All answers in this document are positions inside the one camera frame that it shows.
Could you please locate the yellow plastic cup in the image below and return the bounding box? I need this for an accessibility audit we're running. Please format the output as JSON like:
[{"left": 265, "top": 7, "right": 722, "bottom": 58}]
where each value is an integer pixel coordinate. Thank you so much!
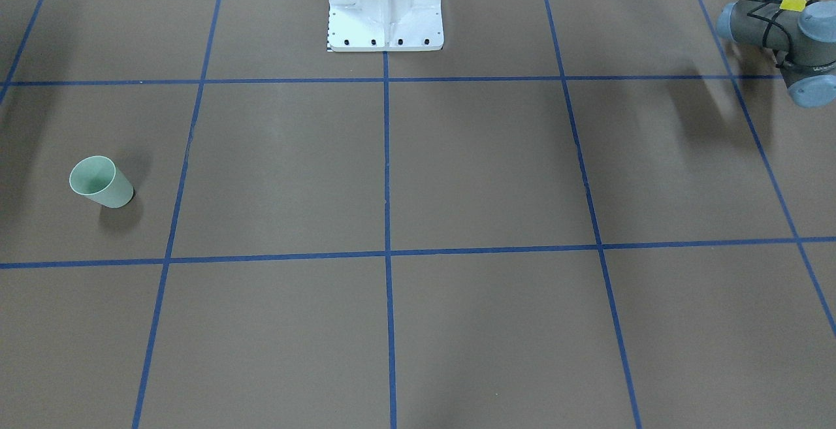
[{"left": 780, "top": 0, "right": 807, "bottom": 12}]

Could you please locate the white pedestal mount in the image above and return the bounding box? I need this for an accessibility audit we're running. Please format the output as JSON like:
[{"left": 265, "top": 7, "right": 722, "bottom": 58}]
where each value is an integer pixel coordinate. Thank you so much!
[{"left": 327, "top": 0, "right": 445, "bottom": 52}]

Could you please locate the green plastic cup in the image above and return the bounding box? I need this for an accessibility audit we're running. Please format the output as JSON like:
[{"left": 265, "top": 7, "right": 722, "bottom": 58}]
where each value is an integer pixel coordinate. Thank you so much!
[{"left": 69, "top": 155, "right": 135, "bottom": 209}]

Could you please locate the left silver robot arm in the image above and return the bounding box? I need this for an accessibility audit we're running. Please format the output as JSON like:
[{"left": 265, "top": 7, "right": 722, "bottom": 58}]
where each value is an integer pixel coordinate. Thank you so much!
[{"left": 715, "top": 0, "right": 835, "bottom": 108}]

